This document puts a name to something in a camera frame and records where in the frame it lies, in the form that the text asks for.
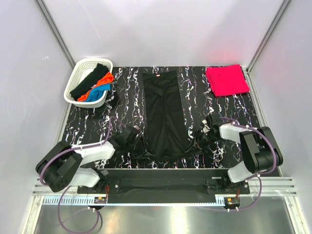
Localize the folded pink t shirt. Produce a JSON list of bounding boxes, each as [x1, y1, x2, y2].
[[205, 64, 250, 97]]

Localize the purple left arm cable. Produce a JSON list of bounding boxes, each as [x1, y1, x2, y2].
[[39, 116, 127, 234]]

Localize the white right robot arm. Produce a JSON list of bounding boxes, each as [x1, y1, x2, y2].
[[187, 114, 283, 193]]

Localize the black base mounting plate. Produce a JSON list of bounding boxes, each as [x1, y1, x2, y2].
[[77, 168, 251, 204]]

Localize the left aluminium corner post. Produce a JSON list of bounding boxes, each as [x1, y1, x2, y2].
[[35, 0, 76, 68]]

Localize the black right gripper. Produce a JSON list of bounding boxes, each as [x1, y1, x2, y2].
[[185, 129, 219, 156]]

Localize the aluminium frame rail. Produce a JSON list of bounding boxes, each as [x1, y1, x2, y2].
[[33, 176, 298, 197]]

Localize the blue t shirt in basket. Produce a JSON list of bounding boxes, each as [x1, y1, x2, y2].
[[85, 84, 110, 102]]

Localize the aluminium corner post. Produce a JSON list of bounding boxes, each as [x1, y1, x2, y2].
[[246, 0, 292, 73], [35, 0, 76, 68]]

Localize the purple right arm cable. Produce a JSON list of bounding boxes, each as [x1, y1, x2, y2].
[[198, 117, 278, 212]]

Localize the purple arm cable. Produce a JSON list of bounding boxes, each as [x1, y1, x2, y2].
[[198, 117, 278, 212], [39, 116, 127, 234]]

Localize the black t shirt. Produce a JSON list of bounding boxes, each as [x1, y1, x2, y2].
[[142, 71, 202, 161], [70, 63, 110, 101]]

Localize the right aluminium corner post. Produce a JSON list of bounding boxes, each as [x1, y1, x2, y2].
[[246, 0, 292, 73]]

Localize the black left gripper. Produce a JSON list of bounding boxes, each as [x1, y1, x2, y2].
[[125, 135, 154, 160]]

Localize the white plastic basket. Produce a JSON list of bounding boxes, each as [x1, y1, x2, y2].
[[63, 58, 114, 109]]

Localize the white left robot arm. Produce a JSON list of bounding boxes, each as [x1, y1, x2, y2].
[[35, 126, 152, 194]]

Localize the black t shirt in basket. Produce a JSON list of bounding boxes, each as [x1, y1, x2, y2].
[[70, 63, 110, 101]]

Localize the orange t shirt in basket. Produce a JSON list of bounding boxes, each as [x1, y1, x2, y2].
[[78, 72, 114, 102]]

